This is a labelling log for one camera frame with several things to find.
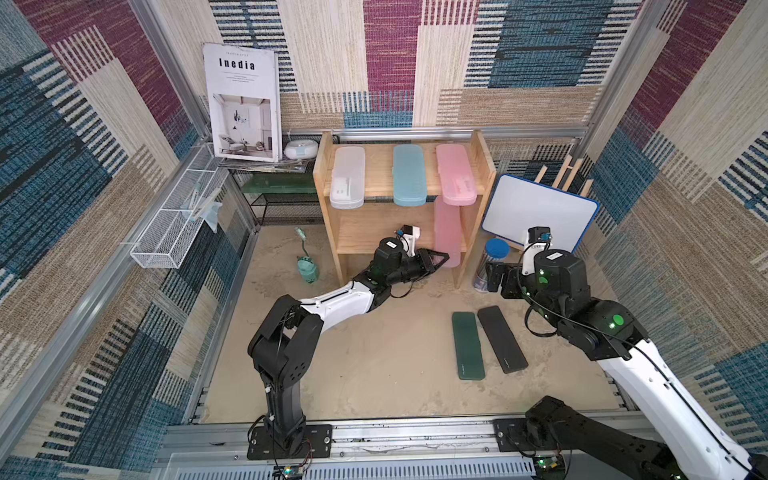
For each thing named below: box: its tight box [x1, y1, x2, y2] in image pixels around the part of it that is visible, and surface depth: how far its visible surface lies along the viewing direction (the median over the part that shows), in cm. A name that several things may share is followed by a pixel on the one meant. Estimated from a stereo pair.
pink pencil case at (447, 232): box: [434, 196, 461, 268], surface depth 85 cm
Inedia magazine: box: [202, 43, 283, 163], surface depth 80 cm
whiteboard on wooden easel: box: [482, 155, 599, 253], surface depth 93 cm
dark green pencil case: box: [452, 312, 485, 380], surface depth 91 cm
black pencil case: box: [477, 305, 529, 374], surface depth 90 cm
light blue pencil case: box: [392, 144, 427, 207], surface depth 73 cm
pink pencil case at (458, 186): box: [436, 144, 477, 206], surface depth 70 cm
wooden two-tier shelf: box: [313, 130, 497, 288], surface depth 74 cm
